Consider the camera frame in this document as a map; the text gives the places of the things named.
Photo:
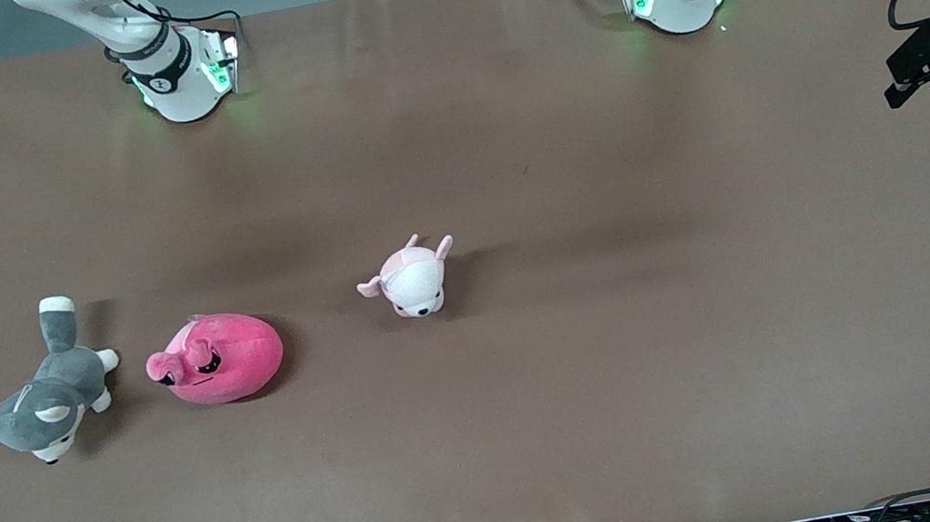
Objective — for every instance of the white and pink plush dog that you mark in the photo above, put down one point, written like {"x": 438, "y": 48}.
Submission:
{"x": 414, "y": 284}

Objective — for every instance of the gray and white plush husky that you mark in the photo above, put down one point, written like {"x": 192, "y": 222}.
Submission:
{"x": 46, "y": 411}

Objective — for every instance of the pink round plush toy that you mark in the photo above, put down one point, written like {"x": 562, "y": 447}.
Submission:
{"x": 231, "y": 361}

